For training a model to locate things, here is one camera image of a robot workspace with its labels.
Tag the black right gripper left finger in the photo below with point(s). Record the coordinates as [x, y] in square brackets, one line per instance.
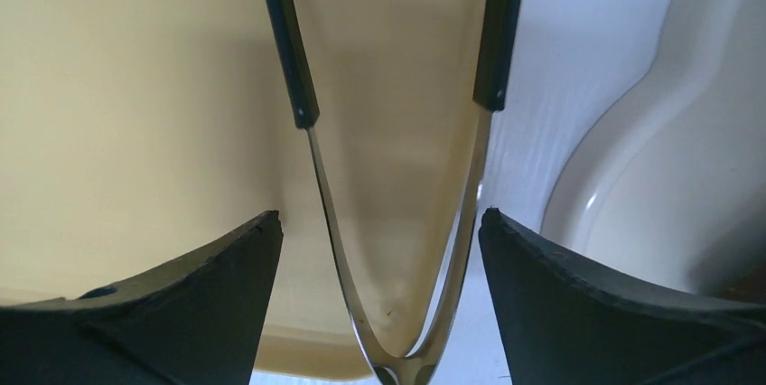
[196, 319]

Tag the metal tongs with black tips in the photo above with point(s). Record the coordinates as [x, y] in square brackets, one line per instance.
[498, 34]

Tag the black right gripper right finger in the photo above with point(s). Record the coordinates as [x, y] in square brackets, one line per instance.
[567, 319]

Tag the yellow plastic tray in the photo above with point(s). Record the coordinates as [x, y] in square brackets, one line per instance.
[133, 131]

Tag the cream three-tier cake stand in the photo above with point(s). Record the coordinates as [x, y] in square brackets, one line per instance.
[669, 184]

